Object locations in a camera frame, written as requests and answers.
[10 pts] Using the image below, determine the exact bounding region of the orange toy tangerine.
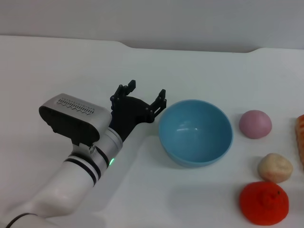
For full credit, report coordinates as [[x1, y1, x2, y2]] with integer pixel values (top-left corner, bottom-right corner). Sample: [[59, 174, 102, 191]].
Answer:
[[239, 181, 290, 226]]

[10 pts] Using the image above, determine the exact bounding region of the blue bowl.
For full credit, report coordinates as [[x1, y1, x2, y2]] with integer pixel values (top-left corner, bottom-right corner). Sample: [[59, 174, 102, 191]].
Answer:
[[158, 99, 234, 168]]

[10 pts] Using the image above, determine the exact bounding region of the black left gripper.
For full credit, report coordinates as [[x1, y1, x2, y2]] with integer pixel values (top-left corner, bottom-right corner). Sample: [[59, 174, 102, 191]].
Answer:
[[108, 80, 168, 143]]

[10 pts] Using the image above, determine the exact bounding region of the silver black wrist camera box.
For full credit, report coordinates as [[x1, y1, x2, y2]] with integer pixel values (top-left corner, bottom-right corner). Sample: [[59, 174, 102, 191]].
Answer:
[[38, 94, 112, 146]]

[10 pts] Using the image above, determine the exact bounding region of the pink toy peach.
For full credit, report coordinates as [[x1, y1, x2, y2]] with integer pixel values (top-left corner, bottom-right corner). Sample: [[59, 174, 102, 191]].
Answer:
[[238, 110, 272, 140]]

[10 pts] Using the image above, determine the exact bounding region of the orange striped toy food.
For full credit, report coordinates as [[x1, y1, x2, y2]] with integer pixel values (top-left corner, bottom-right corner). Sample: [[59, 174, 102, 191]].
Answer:
[[295, 114, 304, 173]]

